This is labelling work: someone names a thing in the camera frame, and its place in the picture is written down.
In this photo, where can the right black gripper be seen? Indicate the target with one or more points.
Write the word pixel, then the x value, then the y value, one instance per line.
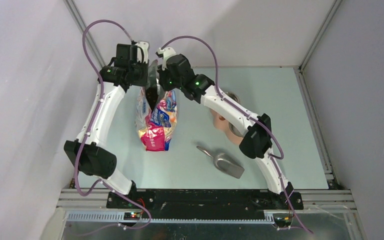
pixel 162 81

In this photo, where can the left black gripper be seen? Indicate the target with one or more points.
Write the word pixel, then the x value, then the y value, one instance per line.
pixel 143 81

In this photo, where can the colourful pet food bag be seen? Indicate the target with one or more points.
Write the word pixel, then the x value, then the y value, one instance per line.
pixel 155 128

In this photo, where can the metal food scoop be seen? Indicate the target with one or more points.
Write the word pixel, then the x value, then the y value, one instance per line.
pixel 224 163

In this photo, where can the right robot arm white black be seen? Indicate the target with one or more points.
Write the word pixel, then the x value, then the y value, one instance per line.
pixel 257 141

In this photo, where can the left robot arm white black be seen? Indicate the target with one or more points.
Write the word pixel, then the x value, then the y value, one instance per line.
pixel 88 152

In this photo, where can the brown pet food kibble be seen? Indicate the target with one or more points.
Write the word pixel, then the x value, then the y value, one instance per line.
pixel 152 95

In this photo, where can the pink double pet feeder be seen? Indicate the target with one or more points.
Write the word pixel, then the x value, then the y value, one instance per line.
pixel 221 118

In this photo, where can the far steel bowl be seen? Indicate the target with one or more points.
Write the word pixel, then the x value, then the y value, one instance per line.
pixel 233 96

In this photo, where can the steel bowl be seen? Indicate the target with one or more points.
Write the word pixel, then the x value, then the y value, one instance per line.
pixel 233 96
pixel 234 130

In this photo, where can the near steel bowl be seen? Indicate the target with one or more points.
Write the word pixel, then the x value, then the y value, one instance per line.
pixel 234 130

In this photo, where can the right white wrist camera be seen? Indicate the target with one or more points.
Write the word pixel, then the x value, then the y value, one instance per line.
pixel 165 54

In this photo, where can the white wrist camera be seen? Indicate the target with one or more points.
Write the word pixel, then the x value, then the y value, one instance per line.
pixel 143 52
pixel 165 54

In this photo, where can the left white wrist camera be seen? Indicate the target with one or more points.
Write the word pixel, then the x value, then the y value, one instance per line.
pixel 143 52

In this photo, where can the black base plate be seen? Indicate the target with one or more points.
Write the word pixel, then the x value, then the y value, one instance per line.
pixel 201 204

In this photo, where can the aluminium frame rail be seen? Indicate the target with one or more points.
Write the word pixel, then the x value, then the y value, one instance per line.
pixel 93 207

